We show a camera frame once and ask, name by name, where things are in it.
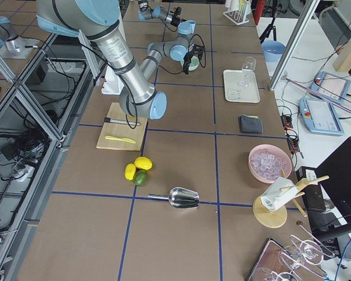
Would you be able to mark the blue bowl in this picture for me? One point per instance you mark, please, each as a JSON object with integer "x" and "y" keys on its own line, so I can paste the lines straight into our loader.
{"x": 272, "y": 50}

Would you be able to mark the white wire cup rack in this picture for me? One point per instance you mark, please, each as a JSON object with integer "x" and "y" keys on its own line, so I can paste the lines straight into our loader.
{"x": 237, "y": 11}

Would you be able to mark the pink bowl with ice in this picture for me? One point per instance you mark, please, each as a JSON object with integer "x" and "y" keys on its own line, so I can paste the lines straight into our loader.
{"x": 268, "y": 162}

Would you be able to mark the green bowl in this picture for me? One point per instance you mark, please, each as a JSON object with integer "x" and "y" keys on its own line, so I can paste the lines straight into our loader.
{"x": 193, "y": 65}

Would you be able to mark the blue teach pendant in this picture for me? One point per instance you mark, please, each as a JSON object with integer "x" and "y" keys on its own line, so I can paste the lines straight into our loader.
{"x": 331, "y": 86}
{"x": 320, "y": 117}

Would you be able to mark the round wooden stand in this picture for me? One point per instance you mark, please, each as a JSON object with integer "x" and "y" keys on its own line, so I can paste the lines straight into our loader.
{"x": 276, "y": 219}

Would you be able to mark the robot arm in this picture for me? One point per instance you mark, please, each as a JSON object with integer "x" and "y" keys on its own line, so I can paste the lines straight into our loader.
{"x": 99, "y": 21}
{"x": 146, "y": 12}

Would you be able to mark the clear wine glass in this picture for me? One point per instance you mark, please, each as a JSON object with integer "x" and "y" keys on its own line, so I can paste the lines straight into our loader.
{"x": 248, "y": 68}

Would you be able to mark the metal ice scoop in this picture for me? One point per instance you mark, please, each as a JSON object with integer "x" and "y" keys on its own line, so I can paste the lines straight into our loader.
{"x": 179, "y": 198}

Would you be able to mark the hanging wine glasses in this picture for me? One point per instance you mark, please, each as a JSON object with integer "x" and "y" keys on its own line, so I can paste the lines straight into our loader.
{"x": 300, "y": 260}

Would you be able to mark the green lime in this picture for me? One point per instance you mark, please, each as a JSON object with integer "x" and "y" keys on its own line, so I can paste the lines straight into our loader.
{"x": 140, "y": 177}

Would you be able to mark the grey folded cloth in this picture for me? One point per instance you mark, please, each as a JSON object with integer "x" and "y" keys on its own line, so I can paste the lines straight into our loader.
{"x": 250, "y": 124}

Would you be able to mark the cream bear tray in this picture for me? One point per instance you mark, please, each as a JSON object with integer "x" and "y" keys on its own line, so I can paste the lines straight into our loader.
{"x": 240, "y": 86}

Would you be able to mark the wooden cutting board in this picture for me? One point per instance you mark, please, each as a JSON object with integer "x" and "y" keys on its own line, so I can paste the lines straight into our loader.
{"x": 121, "y": 131}

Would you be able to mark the yellow lemon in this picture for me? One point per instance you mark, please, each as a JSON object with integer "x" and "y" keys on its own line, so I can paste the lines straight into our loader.
{"x": 130, "y": 171}
{"x": 143, "y": 163}

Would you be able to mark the black monitor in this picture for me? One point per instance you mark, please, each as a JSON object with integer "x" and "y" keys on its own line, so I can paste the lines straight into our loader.
{"x": 337, "y": 166}

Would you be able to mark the yellow plastic knife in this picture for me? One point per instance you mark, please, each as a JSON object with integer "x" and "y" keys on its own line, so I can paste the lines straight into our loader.
{"x": 113, "y": 138}

